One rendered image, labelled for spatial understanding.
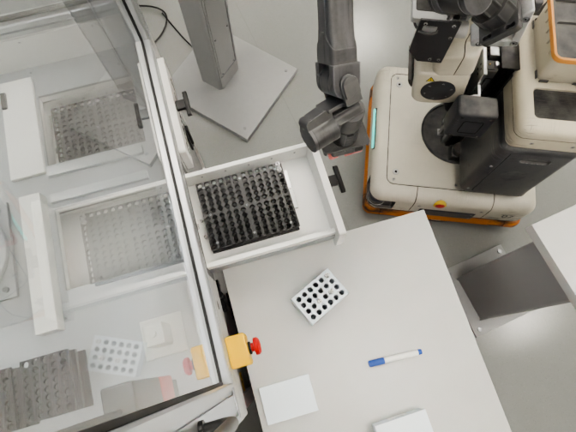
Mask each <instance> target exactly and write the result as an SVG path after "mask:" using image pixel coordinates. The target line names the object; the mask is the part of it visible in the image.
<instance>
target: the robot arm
mask: <svg viewBox="0 0 576 432"><path fill-rule="evenodd" d="M428 3H429V6H430V8H431V9H432V10H433V11H434V12H436V13H438V14H441V15H447V20H448V21H450V20H451V19H452V18H453V17H454V16H455V15H460V16H461V18H460V21H468V20H470V18H471V21H472V22H473V23H475V24H476V25H477V26H478V27H479V43H480V44H481V45H482V46H484V47H487V46H489V45H492V44H494V43H496V42H498V41H500V40H502V39H504V38H506V37H508V36H510V35H512V34H514V33H516V32H518V31H519V30H520V29H521V28H522V26H523V17H522V8H521V0H428ZM317 11H318V42H317V48H316V50H317V62H315V74H316V84H317V86H318V88H319V89H320V90H321V91H322V92H323V93H324V95H325V98H326V99H325V100H323V101H322V102H320V103H319V104H317V105H316V108H314V109H313V110H311V111H309V112H308V113H307V114H305V115H304V116H302V117H301V118H300V119H299V121H298V124H299V126H300V133H301V136H302V138H303V141H304V143H305V144H306V146H307V147H308V148H309V149H310V150H311V151H312V152H313V153H316V152H317V151H319V150H321V149H322V152H323V154H324V155H325V156H328V158H329V159H336V158H338V157H339V156H341V155H344V156H348V155H351V154H354V153H359V152H362V150H363V146H365V145H367V146H368V145H369V143H370V140H369V136H368V134H367V131H366V128H365V127H364V124H363V116H364V113H365V106H364V104H363V102H362V101H361V99H363V97H362V94H361V92H362V91H361V88H360V82H361V77H360V62H359V61H358V60H357V42H356V40H355V34H354V23H353V0H317Z"/></svg>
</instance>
